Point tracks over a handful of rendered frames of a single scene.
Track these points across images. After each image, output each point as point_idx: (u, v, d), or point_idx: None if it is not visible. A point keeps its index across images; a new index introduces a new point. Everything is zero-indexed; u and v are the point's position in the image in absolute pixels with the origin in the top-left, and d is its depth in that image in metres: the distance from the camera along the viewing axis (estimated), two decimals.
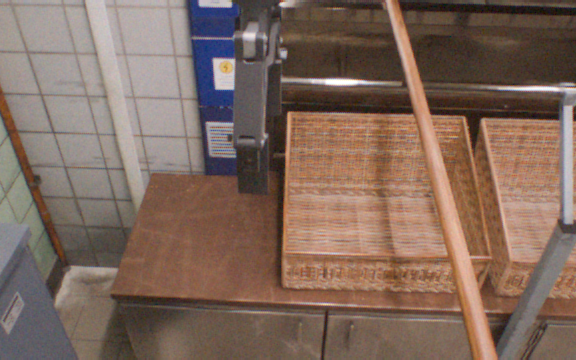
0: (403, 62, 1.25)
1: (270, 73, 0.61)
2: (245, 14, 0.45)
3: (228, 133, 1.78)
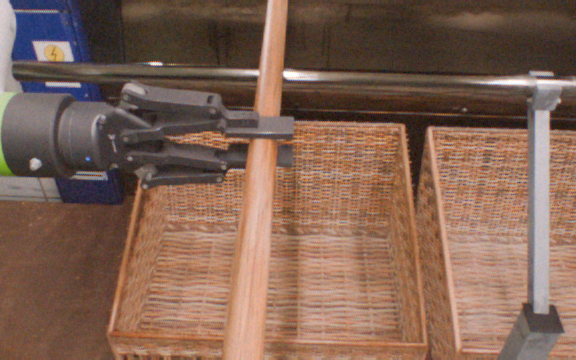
0: (263, 38, 0.75)
1: (239, 131, 0.58)
2: None
3: None
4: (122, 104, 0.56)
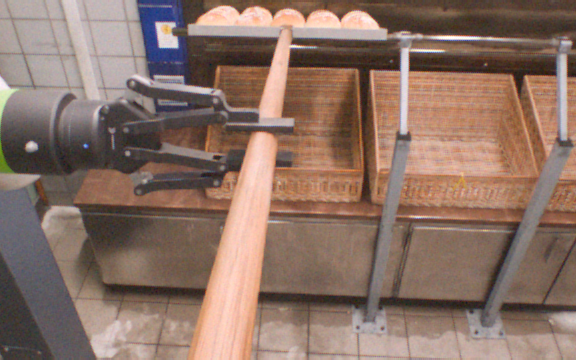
0: (264, 90, 0.79)
1: (240, 128, 0.58)
2: (118, 165, 0.61)
3: (172, 84, 2.22)
4: (127, 95, 0.57)
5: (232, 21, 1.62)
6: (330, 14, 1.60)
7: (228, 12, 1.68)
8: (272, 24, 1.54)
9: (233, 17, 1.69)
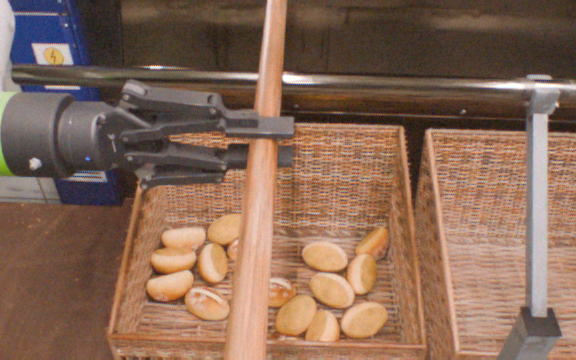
0: (263, 38, 0.75)
1: (239, 131, 0.57)
2: None
3: None
4: (122, 104, 0.56)
5: (203, 238, 1.27)
6: None
7: None
8: (275, 323, 1.08)
9: None
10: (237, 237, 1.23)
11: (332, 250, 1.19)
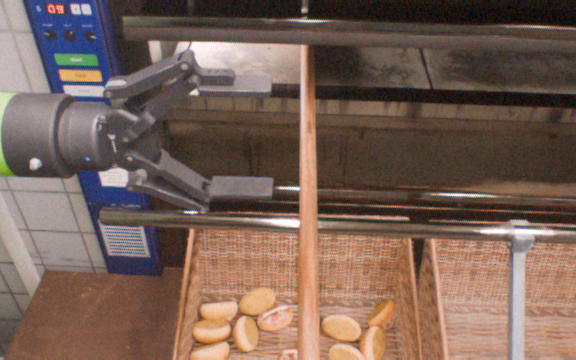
0: (300, 192, 0.95)
1: (214, 90, 0.54)
2: None
3: (126, 232, 1.47)
4: (113, 103, 0.56)
5: (236, 309, 1.47)
6: None
7: None
8: None
9: None
10: (266, 310, 1.43)
11: (348, 323, 1.39)
